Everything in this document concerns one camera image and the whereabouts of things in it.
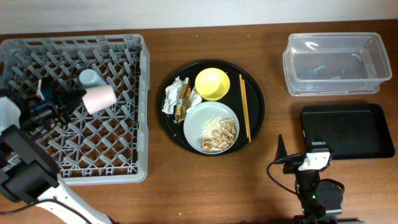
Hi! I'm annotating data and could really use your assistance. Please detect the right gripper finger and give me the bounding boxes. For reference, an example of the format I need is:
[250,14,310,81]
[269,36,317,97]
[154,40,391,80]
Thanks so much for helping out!
[274,134,287,162]
[313,133,325,144]

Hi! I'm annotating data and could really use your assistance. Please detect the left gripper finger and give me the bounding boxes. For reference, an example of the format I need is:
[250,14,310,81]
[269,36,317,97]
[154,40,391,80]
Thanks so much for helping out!
[60,90,87,98]
[60,98,82,117]

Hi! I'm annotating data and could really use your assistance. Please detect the light blue plastic cup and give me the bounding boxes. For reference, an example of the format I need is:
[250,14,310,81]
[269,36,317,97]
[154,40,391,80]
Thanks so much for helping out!
[78,69,107,89]

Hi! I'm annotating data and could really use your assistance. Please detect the pink plastic cup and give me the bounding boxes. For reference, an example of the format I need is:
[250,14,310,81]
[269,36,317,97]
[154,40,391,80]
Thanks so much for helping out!
[82,85,117,114]

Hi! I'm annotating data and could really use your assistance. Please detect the yellow plastic bowl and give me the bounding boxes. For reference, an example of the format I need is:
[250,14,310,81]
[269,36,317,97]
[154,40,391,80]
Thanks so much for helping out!
[195,68,231,101]

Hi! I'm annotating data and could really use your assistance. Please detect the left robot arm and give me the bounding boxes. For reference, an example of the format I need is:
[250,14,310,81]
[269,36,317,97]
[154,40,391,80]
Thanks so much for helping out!
[1,78,113,223]

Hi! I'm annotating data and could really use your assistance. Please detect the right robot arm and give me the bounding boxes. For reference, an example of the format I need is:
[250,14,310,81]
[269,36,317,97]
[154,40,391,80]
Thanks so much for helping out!
[271,135,345,224]

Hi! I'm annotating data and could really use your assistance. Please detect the grey plastic dishwasher rack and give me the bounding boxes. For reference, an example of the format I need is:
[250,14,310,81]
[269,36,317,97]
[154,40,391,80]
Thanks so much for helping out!
[1,34,150,185]

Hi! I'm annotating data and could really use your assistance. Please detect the black rectangular tray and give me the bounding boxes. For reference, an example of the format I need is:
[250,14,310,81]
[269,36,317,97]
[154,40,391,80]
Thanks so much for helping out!
[300,104,395,160]

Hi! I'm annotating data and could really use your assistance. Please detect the rice and food scraps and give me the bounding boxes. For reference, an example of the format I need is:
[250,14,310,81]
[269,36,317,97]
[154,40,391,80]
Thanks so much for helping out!
[200,116,238,153]

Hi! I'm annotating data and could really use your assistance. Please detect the grey plate with food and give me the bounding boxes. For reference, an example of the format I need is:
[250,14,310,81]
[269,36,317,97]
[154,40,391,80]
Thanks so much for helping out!
[183,101,240,156]

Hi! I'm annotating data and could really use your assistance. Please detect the clear plastic bin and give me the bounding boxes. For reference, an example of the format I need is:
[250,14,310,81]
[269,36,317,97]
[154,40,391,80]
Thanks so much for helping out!
[282,32,392,96]

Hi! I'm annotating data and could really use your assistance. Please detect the round black serving tray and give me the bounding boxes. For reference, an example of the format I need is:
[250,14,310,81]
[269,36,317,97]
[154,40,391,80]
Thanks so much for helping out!
[157,59,265,156]

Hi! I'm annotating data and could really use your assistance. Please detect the wooden chopstick left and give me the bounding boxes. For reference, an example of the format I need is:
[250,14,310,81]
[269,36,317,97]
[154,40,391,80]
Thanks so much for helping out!
[239,74,248,138]

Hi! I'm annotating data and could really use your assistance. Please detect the crumpled white tissue left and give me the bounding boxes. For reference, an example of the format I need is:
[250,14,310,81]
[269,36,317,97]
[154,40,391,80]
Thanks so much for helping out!
[162,77,183,114]

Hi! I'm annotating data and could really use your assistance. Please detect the crumpled white tissue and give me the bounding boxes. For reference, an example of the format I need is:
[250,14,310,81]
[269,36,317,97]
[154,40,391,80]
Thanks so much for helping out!
[187,87,202,113]
[162,77,183,114]

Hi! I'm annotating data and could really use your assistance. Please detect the crumpled white tissue right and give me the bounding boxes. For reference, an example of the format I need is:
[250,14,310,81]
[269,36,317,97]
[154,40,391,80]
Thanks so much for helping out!
[187,87,202,113]

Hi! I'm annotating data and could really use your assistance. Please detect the gold snack wrapper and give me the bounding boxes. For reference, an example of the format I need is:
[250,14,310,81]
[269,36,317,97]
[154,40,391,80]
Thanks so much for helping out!
[175,77,192,123]

